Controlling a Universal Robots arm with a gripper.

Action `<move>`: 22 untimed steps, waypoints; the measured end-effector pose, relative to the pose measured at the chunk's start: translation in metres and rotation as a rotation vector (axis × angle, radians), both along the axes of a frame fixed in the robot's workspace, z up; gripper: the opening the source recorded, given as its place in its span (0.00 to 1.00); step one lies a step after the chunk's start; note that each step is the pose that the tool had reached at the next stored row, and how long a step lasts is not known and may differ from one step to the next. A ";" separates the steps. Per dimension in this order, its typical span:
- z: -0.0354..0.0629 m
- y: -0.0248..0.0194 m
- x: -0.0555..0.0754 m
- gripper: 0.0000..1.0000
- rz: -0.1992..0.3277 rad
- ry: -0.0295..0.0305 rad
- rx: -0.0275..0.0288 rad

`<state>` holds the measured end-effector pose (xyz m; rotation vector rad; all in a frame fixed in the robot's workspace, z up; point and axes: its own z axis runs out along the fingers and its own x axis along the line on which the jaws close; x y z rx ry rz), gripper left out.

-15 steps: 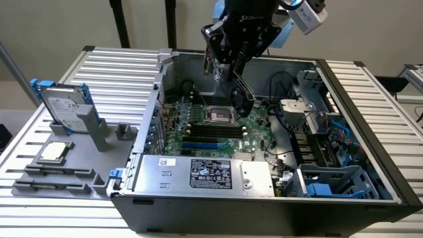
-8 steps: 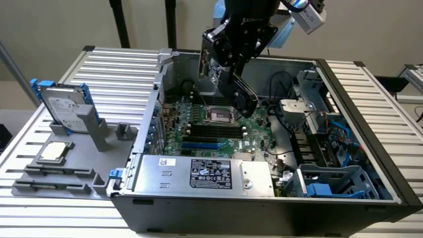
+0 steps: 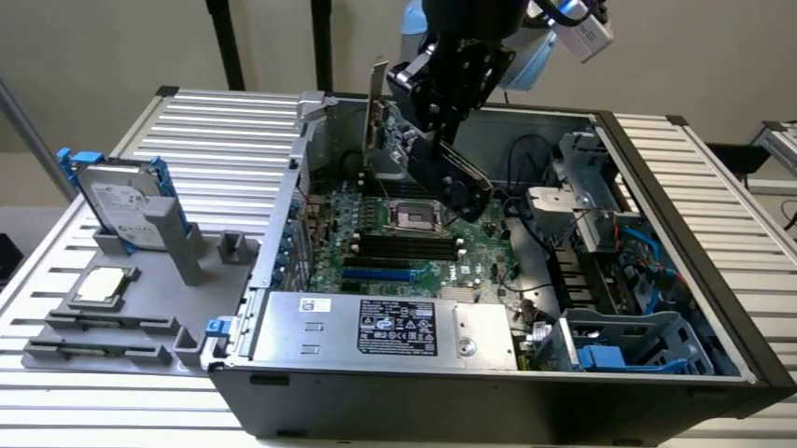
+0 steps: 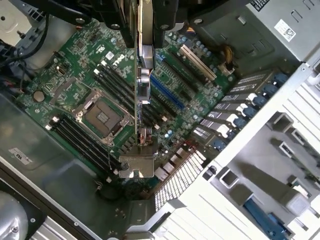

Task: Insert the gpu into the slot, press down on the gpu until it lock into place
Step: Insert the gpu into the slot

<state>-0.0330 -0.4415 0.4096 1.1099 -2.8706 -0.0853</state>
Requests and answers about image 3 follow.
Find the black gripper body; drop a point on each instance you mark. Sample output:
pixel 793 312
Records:
pixel 479 18

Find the graphics card with black fan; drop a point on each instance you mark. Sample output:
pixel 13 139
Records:
pixel 462 192

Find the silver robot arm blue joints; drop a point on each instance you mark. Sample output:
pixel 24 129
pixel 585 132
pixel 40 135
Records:
pixel 529 56

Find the black RAM slot bank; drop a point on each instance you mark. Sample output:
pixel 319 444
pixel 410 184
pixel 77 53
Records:
pixel 411 246

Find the black expansion slot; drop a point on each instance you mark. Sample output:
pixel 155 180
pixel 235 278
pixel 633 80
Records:
pixel 376 262

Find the blue expansion slot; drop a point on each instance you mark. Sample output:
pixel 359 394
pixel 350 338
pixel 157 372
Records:
pixel 376 275

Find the black stand pole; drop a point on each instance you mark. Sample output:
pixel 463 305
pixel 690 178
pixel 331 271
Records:
pixel 320 46
pixel 228 46

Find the CPU socket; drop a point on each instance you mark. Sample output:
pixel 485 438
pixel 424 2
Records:
pixel 415 218

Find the grey metal drive cage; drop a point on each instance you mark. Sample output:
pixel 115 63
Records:
pixel 591 177

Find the grey fan shroud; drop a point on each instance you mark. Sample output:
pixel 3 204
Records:
pixel 554 203

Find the green motherboard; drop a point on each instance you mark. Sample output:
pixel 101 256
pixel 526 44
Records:
pixel 479 252

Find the small finned heat sink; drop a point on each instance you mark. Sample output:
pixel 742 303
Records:
pixel 456 293

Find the black box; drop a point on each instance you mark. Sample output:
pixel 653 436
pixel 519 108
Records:
pixel 734 158

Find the grey slatted side table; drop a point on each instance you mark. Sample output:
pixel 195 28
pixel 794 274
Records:
pixel 778 140

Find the hard disk blue carrier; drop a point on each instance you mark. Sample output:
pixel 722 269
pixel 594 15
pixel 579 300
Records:
pixel 117 200

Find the grey power supply unit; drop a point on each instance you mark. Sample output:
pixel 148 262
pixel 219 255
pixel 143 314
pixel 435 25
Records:
pixel 336 336

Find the blue case latch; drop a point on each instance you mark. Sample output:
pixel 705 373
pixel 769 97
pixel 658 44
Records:
pixel 220 326

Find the grey parts rack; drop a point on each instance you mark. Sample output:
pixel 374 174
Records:
pixel 155 298

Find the grey disk bay cage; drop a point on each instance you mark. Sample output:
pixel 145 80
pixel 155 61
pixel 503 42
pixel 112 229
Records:
pixel 666 336

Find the blue disk bay latch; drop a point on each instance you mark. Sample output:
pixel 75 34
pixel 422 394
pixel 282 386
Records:
pixel 598 359

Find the silver CPU chip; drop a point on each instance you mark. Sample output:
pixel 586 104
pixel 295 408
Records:
pixel 104 284

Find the black open PC case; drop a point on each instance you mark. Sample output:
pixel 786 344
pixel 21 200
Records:
pixel 486 401

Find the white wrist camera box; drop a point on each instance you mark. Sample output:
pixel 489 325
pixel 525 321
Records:
pixel 585 39

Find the grey aluminium frame bar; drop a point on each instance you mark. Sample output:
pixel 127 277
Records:
pixel 31 135

